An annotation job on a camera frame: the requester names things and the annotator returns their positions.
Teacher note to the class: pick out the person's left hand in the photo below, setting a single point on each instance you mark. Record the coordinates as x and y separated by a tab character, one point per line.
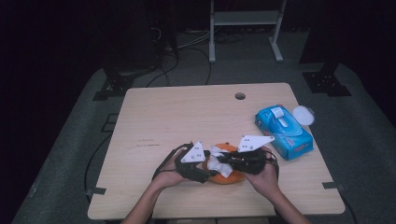
168	179

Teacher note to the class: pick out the person's right hand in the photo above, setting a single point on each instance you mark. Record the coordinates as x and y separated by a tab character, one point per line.
266	182

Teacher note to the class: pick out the blue wet wipe pack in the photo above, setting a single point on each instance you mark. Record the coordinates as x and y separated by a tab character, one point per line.
286	130

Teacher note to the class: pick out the white metal stand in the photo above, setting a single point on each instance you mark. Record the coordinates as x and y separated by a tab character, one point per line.
246	18

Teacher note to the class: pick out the white oval plastic lid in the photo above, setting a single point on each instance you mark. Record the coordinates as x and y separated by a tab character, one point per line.
303	115

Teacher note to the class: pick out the black tape rectangle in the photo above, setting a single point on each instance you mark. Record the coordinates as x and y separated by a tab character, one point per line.
104	127

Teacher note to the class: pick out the white wet wipe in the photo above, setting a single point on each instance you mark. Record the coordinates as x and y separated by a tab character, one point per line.
218	166

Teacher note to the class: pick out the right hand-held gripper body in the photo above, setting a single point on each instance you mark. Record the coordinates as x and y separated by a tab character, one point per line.
250	163

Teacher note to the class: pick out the dark equipment rack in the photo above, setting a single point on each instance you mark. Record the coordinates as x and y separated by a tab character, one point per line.
134	37

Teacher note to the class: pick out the grey tape strip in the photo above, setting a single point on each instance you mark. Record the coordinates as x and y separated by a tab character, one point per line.
96	190
333	185

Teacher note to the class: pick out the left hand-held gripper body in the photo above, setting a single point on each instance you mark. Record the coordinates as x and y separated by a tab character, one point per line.
191	169

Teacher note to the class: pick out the orange plush toy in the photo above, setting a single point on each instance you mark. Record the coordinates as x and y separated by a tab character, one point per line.
227	179

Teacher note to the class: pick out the black stand base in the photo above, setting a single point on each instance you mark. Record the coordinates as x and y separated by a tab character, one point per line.
116	85
325	82

